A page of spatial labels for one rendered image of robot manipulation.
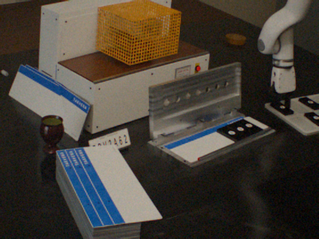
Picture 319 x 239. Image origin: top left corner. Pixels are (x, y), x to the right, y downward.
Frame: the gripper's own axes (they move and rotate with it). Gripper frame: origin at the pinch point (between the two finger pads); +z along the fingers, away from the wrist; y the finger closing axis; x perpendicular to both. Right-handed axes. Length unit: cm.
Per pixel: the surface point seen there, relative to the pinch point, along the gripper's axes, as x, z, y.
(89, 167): -25, -2, -95
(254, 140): -17.5, 5.1, -29.1
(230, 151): -20.1, 5.7, -41.6
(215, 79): -0.4, -13.7, -33.7
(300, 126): -13.4, 5.4, -2.1
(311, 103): -1.8, 1.8, 15.1
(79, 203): -38, 3, -105
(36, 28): 122, -22, -55
